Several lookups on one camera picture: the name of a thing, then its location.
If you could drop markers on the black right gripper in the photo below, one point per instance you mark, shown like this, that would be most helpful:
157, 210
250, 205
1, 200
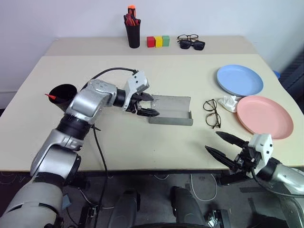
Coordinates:
247, 159

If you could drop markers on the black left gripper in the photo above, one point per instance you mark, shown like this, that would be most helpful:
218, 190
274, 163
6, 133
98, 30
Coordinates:
134, 103

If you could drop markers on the grey glasses case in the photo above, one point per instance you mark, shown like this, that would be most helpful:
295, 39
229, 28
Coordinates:
171, 107

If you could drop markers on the red and black marker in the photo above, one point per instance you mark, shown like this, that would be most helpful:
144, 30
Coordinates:
50, 96

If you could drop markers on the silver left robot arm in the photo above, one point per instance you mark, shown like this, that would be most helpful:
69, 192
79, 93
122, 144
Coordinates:
88, 102

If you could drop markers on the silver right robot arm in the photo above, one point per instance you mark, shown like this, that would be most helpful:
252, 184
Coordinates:
285, 178

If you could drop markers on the thin dark-framed glasses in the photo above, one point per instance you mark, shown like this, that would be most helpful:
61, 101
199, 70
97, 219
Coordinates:
210, 105

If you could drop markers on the brown-framed clear glasses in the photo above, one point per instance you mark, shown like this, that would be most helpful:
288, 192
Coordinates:
182, 37

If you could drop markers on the wide black cup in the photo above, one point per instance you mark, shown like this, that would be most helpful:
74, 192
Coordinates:
63, 93

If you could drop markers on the white crumpled cloth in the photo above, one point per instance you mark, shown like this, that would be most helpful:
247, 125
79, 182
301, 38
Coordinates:
227, 102

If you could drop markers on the pink plate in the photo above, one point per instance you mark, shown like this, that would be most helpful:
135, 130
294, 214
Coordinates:
263, 116

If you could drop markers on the red block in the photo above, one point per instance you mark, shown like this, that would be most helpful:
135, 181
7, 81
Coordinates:
150, 42

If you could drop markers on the yellow block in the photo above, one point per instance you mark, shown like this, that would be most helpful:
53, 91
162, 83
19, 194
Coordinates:
158, 41

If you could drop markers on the green block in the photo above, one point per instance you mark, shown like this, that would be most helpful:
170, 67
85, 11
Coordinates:
166, 40

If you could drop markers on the blue plate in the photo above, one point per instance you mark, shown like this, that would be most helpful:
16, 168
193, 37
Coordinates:
240, 79

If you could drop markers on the dark rounded shape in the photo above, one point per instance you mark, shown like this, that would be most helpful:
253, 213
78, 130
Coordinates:
187, 206
124, 209

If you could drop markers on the tall black pen holder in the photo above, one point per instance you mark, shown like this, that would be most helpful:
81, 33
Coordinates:
133, 35

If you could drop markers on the black sunglasses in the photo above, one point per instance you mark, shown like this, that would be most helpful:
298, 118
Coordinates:
184, 44

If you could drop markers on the red marker in holder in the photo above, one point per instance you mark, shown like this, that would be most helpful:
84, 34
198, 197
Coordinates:
129, 21
137, 21

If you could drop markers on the blue round object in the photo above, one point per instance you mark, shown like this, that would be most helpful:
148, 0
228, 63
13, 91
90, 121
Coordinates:
276, 74

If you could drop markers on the orange-capped marker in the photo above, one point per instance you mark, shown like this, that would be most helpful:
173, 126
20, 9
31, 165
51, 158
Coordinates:
131, 9

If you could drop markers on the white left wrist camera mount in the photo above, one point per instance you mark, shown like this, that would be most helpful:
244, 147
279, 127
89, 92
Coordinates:
137, 82

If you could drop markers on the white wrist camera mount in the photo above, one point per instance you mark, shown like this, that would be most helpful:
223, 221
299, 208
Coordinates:
137, 82
262, 145

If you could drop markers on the black bracket under table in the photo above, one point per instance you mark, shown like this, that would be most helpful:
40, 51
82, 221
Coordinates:
232, 180

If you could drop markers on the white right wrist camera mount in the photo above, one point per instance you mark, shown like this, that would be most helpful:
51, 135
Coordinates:
262, 145

